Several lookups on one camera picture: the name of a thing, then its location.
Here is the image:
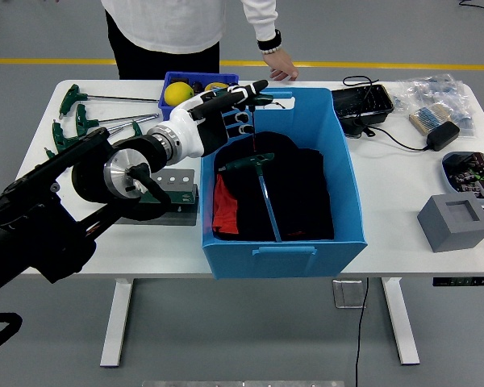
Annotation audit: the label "large green T-handle hex key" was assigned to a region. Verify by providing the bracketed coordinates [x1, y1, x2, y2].
[219, 152, 283, 243]

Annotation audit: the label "yellow floor tape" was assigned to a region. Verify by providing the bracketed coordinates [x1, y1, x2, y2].
[0, 58, 484, 72]

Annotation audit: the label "grey metal base plate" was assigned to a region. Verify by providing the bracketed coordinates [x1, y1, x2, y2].
[116, 203, 198, 227]

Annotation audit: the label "small blue parts bin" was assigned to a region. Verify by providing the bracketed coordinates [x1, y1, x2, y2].
[157, 71, 241, 122]

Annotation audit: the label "black power cable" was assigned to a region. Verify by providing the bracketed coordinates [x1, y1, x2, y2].
[341, 75, 431, 153]

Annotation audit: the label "small green T-handle hex key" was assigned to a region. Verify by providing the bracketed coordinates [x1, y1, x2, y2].
[241, 92, 276, 154]

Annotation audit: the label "black wristband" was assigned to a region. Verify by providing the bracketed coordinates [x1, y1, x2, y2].
[257, 28, 282, 52]

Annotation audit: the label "yellow lemon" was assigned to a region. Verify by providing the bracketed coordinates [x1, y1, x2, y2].
[164, 81, 195, 107]

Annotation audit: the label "clear bags of blue parts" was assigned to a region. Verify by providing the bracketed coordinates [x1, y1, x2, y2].
[390, 73, 478, 137]

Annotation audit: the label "black power adapter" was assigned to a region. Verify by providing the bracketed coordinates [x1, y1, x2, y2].
[426, 120, 461, 152]

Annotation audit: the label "metal floor plate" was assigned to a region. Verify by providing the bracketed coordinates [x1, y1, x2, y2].
[332, 279, 368, 310]

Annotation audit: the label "long green T-handle hex key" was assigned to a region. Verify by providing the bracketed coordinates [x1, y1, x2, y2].
[58, 83, 161, 120]
[75, 103, 161, 137]

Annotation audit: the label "electronic circuit boards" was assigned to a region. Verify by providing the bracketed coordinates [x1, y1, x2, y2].
[444, 152, 484, 199]

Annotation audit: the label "person's left hand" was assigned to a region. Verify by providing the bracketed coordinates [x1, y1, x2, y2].
[263, 50, 299, 81]

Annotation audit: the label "large blue plastic box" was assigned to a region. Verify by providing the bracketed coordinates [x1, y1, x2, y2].
[200, 87, 368, 280]

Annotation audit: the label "grey cube block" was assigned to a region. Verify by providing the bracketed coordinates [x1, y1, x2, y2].
[417, 192, 484, 253]

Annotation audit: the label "green metal hex key holder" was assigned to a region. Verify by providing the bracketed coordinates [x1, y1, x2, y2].
[139, 169, 198, 206]

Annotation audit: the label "black plastic tray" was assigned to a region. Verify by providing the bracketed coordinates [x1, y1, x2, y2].
[331, 84, 395, 136]

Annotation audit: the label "person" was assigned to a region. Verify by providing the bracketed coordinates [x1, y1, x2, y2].
[100, 0, 299, 81]

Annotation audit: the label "black cloth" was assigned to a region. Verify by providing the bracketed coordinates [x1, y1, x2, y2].
[213, 130, 335, 242]

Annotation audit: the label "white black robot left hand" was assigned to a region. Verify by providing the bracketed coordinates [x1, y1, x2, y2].
[167, 79, 269, 159]

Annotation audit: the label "white table leg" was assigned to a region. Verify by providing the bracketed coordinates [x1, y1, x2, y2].
[99, 277, 134, 368]
[381, 277, 421, 366]

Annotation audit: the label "black table control panel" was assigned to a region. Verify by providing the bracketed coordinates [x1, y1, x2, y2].
[432, 276, 484, 288]

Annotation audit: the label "tan resistor strip bundle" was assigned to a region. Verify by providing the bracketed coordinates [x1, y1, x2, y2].
[408, 102, 455, 134]

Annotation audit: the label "red cloth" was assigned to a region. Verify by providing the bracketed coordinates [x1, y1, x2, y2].
[211, 173, 240, 236]

